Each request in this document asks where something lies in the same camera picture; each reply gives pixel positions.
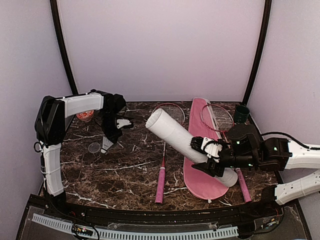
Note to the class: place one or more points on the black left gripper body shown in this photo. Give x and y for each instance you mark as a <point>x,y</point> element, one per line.
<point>108,119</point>

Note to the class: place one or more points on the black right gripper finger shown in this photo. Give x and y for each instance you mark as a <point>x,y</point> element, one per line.
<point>196,143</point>
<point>211,168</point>

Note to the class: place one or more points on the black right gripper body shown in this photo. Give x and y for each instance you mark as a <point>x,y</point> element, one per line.
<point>234,159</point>

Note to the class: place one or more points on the white shuttlecock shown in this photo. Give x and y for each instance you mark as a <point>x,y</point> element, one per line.
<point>106,144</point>

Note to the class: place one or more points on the clear plastic tube lid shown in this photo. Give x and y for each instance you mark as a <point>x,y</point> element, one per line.
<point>94,147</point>

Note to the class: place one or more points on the white shuttlecock tube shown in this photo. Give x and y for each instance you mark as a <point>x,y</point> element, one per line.
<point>166,122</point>

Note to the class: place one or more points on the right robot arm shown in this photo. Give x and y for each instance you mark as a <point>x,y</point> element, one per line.
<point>247,149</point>

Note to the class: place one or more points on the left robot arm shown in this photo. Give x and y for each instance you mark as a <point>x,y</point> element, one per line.
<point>50,128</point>

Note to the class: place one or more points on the pink badminton racket right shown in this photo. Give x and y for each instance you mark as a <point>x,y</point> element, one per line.
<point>218,119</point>

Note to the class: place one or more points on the pink badminton racket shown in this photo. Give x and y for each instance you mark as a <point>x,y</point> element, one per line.
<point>162,175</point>
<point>218,119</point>

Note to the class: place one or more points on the pink badminton racket left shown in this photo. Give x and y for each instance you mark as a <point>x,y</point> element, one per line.
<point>162,175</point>

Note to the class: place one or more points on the pink racket cover bag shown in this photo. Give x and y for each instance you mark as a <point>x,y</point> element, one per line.
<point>200,184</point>

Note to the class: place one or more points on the red patterned bowl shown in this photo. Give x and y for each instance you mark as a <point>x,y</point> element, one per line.
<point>85,116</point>

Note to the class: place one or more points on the dark green cup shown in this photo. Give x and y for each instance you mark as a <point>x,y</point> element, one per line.
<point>241,114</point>

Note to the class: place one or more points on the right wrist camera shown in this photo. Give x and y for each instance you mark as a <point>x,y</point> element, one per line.
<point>211,148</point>

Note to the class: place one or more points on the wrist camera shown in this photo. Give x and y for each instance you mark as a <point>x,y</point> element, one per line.
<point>122,123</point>
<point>211,148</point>

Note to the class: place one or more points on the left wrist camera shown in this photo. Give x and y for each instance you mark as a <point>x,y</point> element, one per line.
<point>122,123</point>

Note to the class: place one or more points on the white slotted cable duct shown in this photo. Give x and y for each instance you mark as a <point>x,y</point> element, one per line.
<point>133,232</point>

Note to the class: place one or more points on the black front rail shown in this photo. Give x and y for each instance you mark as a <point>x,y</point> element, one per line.
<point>240,214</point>

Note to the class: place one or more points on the left black frame post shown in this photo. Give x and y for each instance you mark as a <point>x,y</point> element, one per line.
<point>62,46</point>

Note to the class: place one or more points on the black frame post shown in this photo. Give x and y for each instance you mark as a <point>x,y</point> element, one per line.
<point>259,51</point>
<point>62,46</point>

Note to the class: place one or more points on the right black frame post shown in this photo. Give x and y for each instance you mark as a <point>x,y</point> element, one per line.
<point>259,51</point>

